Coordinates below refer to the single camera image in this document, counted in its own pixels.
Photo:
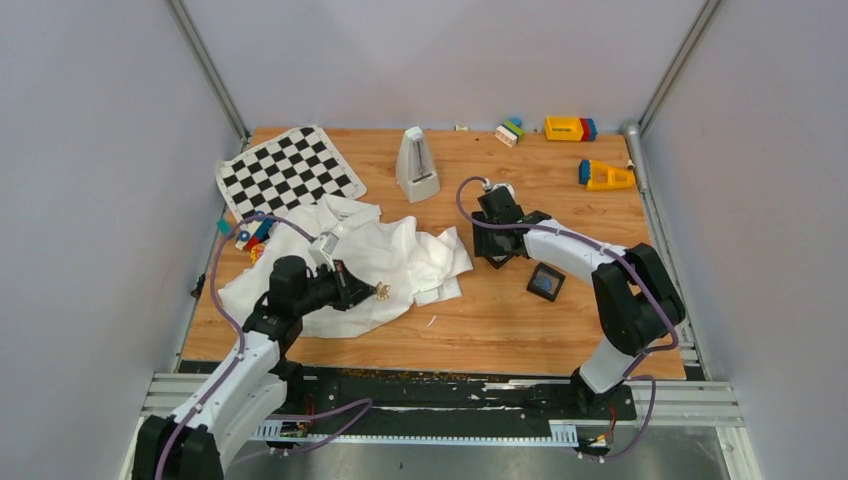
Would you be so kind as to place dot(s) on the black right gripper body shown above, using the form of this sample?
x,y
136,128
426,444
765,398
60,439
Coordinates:
x,y
484,238

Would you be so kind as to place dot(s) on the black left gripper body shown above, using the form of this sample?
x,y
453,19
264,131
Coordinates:
x,y
333,286

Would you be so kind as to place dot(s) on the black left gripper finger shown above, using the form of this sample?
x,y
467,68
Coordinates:
x,y
349,281
356,294

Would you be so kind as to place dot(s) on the gold leaf brooch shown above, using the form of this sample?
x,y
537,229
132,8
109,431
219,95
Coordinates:
x,y
382,292

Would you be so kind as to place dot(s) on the black square frame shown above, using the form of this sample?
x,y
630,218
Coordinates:
x,y
496,255

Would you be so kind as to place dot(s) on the white button-up shirt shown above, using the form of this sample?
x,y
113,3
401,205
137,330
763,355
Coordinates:
x,y
420,268

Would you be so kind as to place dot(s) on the black square frame box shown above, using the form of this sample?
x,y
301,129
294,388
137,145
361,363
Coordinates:
x,y
546,282

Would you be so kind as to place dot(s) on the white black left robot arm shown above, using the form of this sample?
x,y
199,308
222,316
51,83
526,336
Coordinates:
x,y
200,438

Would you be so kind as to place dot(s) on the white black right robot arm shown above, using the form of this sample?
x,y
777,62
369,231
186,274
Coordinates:
x,y
636,300

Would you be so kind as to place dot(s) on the white green blue blocks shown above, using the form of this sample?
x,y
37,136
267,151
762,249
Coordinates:
x,y
510,132

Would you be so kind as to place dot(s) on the yellow orange round toy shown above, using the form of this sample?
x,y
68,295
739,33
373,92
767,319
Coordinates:
x,y
256,252

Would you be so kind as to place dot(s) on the white metronome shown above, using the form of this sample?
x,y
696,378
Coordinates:
x,y
415,171

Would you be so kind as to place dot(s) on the blue red toy car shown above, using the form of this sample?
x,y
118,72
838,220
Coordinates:
x,y
255,230

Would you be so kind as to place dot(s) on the yellow red blue block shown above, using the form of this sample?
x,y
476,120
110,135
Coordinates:
x,y
571,129

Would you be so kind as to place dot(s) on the yellow blue triangular toy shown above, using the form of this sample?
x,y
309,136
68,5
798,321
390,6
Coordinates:
x,y
598,176

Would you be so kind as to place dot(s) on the black white checkerboard mat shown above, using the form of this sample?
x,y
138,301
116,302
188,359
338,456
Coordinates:
x,y
297,167

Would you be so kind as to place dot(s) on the teal small block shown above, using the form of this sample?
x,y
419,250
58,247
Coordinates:
x,y
224,227

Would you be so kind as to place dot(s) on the grey metal corner pipe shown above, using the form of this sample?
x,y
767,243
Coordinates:
x,y
633,136

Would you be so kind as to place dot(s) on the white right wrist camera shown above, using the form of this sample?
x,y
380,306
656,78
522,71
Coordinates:
x,y
490,185

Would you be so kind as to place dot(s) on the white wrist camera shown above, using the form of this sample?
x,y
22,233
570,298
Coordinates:
x,y
321,249
490,185

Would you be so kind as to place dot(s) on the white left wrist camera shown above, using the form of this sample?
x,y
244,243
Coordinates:
x,y
321,249

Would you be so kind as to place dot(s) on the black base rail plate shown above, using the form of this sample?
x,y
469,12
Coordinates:
x,y
341,401

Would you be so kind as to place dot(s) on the white slotted cable duct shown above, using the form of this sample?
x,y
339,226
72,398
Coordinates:
x,y
550,433

